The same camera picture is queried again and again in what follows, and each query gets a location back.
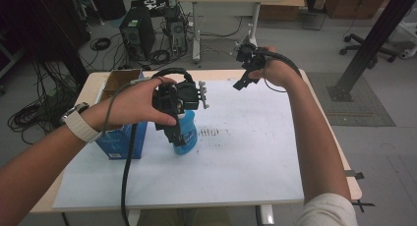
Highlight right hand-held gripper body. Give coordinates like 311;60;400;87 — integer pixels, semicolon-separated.
235;42;271;74

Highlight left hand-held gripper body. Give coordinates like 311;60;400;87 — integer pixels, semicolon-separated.
151;80;210;122

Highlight blue plastic bottle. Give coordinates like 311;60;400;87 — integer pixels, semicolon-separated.
172;109;200;156

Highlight blue cardboard box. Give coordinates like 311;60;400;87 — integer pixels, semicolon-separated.
94;68;149;160

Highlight person's right hand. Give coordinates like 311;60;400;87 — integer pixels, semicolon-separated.
248;45;303;89

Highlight person's left hand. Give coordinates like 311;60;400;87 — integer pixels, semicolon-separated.
84;76;179;133

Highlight white table mat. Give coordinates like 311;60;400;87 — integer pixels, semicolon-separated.
52;79;305;210

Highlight open computer case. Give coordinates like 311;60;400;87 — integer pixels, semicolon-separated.
164;7;189;54

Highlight black computer tower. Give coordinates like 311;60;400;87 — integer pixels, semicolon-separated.
118;5;156;61

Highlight khaki pants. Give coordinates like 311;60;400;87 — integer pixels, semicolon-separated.
137;206;234;226

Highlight white table leg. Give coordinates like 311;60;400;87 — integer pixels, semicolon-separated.
127;208;142;226
260;203;275;226

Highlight white band wristwatch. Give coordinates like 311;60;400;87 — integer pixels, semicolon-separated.
59;101;103;144

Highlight black office chair base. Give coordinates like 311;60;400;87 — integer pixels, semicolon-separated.
339;32;399;64

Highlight grey floor mat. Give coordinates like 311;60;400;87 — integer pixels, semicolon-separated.
306;72;396;128

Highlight wooden cabinet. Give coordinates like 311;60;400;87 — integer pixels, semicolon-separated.
324;0;391;20

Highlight black metal pillar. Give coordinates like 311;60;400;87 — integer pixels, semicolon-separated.
327;0;417;103

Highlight black tape strip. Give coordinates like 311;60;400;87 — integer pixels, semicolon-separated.
344;169;365;181

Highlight white shirt sleeve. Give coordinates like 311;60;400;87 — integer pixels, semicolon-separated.
294;193;359;226

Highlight black tape cross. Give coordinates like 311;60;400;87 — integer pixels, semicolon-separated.
351;198;377;213

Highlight black sleeved gripper cable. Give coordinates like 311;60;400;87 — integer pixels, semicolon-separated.
258;49;303;79

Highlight coiled black cable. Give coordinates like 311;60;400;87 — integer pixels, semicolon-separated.
89;36;112;52
149;48;172;66

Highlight thick black gripper cable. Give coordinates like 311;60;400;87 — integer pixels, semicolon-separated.
120;67;195;226

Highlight thin grey cable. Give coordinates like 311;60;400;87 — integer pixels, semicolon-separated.
100;79;146;136

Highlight bundle of black cables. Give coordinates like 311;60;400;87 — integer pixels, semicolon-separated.
7;60;72;145

